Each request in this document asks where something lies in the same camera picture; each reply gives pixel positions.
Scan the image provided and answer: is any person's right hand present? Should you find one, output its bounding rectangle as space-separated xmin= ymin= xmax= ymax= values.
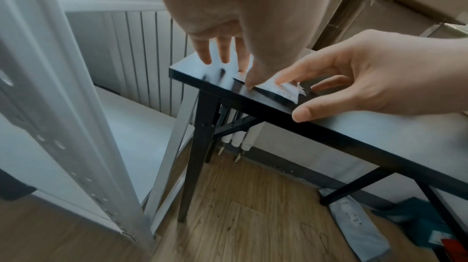
xmin=274 ymin=29 xmax=468 ymax=124

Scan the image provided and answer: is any person's left hand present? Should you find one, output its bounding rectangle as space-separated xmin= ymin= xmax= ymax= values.
xmin=151 ymin=0 xmax=343 ymax=90

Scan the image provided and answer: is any stack of shipping labels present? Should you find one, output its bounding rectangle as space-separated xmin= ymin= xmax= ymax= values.
xmin=235 ymin=71 xmax=307 ymax=106

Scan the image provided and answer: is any white radiator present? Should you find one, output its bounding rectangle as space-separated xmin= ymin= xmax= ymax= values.
xmin=106 ymin=9 xmax=266 ymax=165

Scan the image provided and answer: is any dark teal cloth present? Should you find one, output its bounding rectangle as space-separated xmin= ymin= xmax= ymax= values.
xmin=370 ymin=196 xmax=468 ymax=252

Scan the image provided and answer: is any grey plastic mailer bag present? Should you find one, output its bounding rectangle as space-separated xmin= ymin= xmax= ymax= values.
xmin=316 ymin=187 xmax=392 ymax=262

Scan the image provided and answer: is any red packet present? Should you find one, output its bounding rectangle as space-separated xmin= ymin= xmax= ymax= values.
xmin=440 ymin=237 xmax=468 ymax=262

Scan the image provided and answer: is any grey metal shelf rack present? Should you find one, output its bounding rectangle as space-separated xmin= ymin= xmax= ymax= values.
xmin=0 ymin=0 xmax=200 ymax=256

